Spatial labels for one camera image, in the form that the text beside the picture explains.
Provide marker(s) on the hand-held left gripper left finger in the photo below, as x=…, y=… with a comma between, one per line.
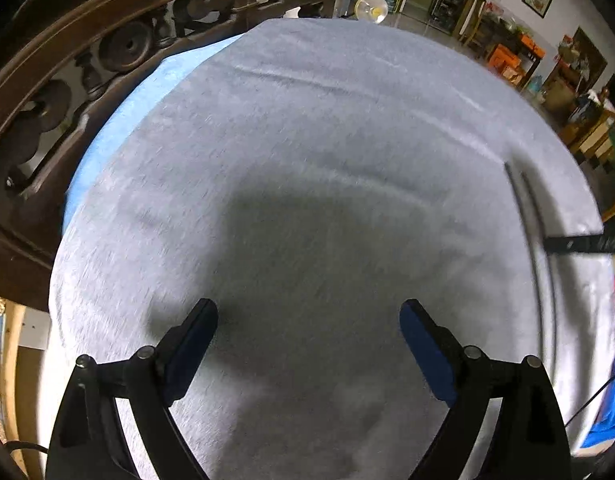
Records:
x=192, y=350

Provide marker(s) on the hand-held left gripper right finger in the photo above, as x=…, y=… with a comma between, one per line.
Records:
x=427, y=355

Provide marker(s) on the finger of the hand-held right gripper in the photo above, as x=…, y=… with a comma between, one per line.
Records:
x=577, y=243

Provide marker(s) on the dark chopstick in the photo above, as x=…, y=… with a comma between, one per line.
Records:
x=530, y=220

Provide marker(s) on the bright blue fabric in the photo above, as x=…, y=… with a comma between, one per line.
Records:
x=610, y=400

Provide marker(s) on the dark wooden side table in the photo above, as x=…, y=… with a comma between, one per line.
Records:
x=517, y=60

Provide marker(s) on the orange box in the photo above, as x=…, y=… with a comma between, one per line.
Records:
x=504, y=55
x=531, y=45

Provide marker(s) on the grey table cloth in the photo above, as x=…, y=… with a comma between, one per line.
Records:
x=312, y=160

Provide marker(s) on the wooden chair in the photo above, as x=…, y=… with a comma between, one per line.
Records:
x=471, y=27

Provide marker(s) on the metal rack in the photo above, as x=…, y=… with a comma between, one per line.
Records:
x=447, y=7

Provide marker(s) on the carved wooden headboard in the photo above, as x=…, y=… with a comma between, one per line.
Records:
x=62, y=85

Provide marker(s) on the white wall box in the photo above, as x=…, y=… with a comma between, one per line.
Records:
x=34, y=330

